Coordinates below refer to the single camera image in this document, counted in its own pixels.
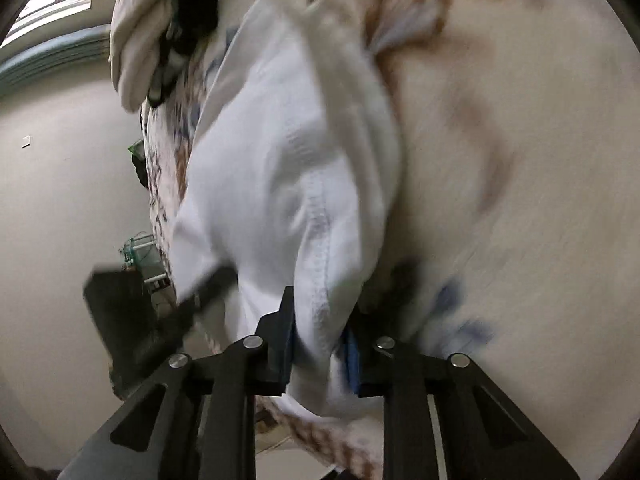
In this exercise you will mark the white shorts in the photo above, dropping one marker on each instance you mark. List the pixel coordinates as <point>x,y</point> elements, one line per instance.
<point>260,185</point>

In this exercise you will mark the grey ribbed wall fixture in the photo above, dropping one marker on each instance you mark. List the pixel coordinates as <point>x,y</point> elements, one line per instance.
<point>50,57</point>

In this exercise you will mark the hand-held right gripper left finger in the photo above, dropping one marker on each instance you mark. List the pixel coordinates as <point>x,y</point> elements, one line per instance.
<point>289,342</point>

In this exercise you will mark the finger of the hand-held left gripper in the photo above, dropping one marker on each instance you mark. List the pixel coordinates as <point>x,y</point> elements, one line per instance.
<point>216,285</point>

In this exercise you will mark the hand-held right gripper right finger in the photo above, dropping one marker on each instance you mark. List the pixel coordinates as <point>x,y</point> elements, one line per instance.
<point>351,362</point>

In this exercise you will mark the floral bedsheet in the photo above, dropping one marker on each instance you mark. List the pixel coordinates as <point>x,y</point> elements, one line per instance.
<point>500,160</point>

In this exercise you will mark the white wall socket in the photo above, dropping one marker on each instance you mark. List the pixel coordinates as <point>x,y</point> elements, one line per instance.
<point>25,141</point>

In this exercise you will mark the black cloth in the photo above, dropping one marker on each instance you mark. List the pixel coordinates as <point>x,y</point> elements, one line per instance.
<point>195,5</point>

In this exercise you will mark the beige cloth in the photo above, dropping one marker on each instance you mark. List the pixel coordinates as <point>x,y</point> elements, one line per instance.
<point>140,35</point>

